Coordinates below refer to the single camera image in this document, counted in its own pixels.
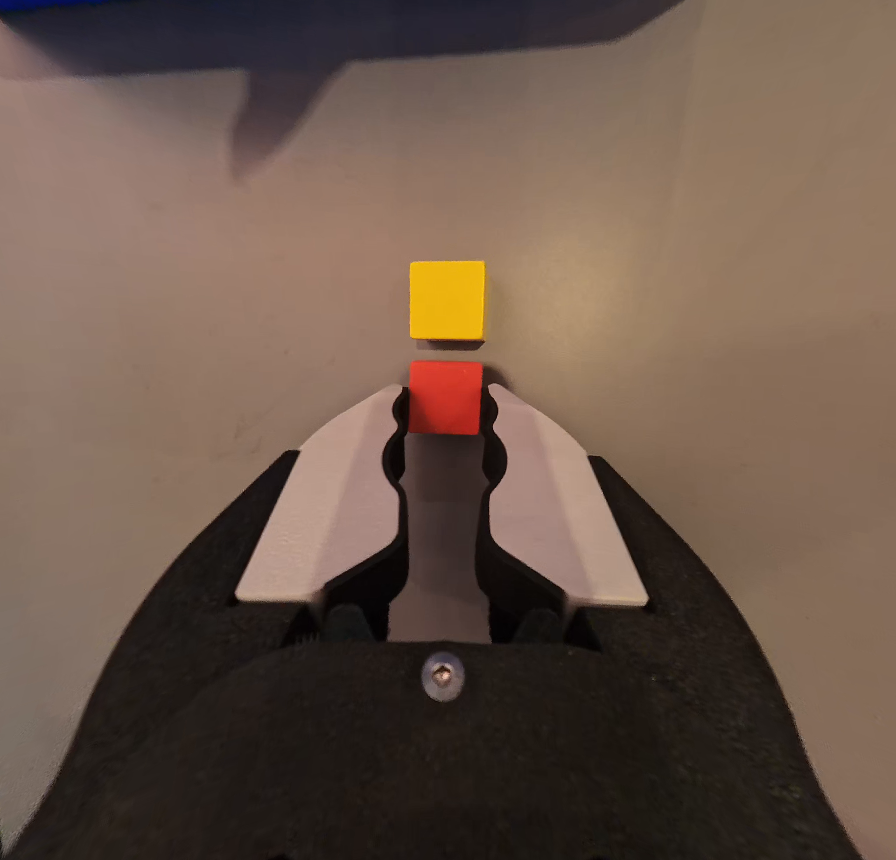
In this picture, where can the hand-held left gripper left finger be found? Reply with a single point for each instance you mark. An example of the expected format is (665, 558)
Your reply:
(322, 517)

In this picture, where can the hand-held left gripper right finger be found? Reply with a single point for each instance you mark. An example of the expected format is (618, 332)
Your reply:
(560, 517)

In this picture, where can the orange wooden cube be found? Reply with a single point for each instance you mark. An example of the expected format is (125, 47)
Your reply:
(444, 398)

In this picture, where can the yellow wooden cube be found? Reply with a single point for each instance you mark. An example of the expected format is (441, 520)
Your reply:
(448, 300)

